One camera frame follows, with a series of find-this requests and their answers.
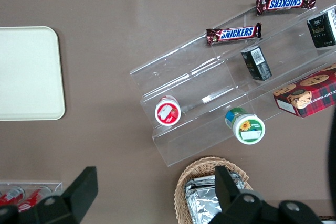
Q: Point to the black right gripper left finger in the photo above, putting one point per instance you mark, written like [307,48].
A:
[78,195]

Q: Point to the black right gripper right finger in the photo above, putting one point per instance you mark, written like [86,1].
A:
[236,208]

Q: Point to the oval wicker basket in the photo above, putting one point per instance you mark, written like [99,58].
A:
[181,190]

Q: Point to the cream plastic serving tray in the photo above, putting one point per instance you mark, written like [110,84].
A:
[29,74]

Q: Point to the clear acrylic bottle rack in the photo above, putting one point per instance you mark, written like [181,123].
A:
[59,185]

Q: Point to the foil wrapped pack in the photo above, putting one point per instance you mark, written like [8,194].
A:
[203,180]
[202,204]

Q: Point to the green sunflower lid cup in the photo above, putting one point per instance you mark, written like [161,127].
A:
[248,129]

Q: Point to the red lid yogurt cup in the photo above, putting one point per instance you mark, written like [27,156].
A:
[168,112]

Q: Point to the red tartan cookie box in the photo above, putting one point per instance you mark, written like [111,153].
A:
[309,95]

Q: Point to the clear acrylic stepped display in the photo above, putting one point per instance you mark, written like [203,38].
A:
[183,77]

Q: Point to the black carton box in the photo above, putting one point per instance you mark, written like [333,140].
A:
[323,32]
[256,64]

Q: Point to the Snickers chocolate bar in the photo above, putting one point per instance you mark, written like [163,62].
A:
[236,33]
[286,3]

